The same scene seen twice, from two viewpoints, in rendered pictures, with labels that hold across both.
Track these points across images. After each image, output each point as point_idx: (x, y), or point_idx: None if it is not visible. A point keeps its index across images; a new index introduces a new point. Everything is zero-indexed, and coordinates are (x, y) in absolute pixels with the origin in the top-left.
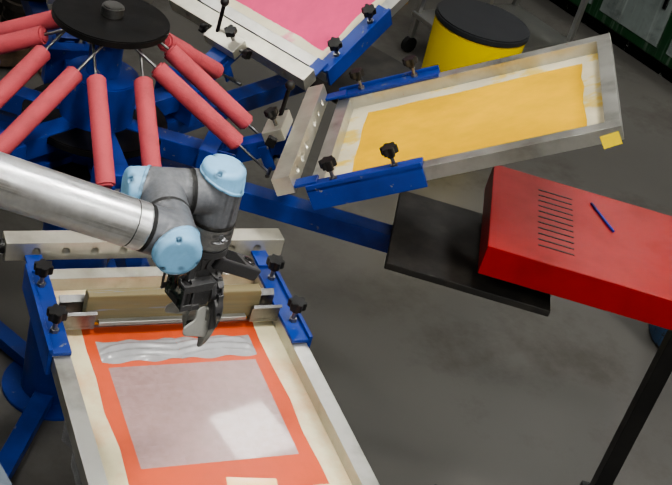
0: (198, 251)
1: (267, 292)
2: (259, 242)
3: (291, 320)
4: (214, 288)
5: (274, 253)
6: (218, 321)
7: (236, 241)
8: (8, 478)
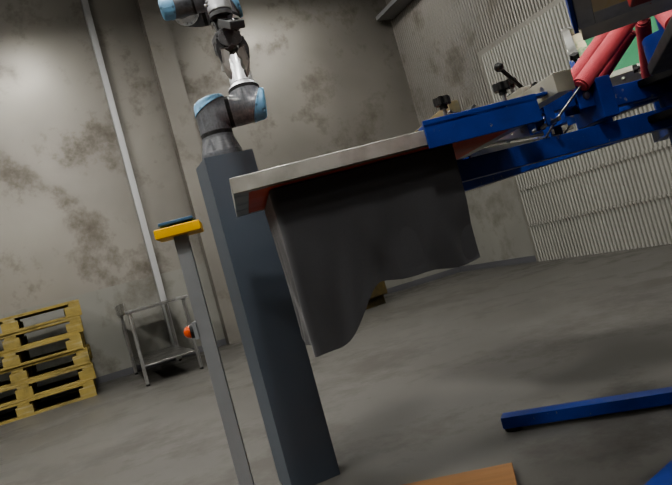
0: (158, 2)
1: (469, 108)
2: (540, 84)
3: None
4: (217, 37)
5: (553, 92)
6: (218, 56)
7: (529, 89)
8: (209, 157)
